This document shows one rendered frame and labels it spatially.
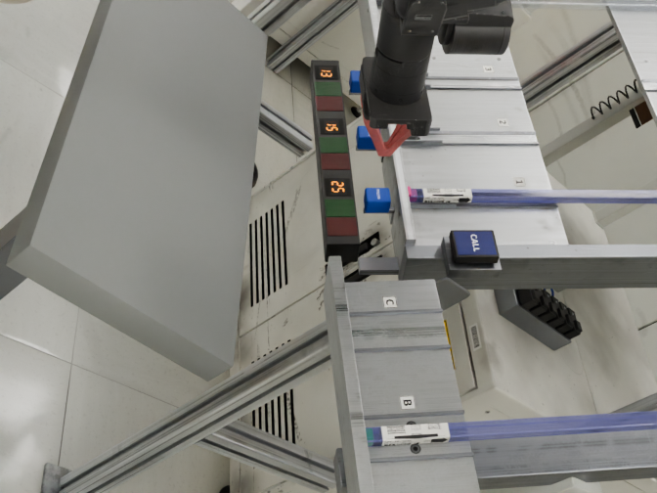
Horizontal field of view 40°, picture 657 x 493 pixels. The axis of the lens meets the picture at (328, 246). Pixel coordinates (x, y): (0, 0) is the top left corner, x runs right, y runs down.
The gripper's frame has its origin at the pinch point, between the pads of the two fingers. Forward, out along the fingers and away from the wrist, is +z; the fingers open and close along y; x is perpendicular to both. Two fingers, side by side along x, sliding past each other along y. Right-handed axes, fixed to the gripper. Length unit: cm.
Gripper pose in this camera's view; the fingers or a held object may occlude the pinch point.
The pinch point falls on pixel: (384, 149)
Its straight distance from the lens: 104.5
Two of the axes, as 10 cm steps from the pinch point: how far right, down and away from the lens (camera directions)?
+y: -0.6, -7.7, 6.4
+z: -0.9, 6.4, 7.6
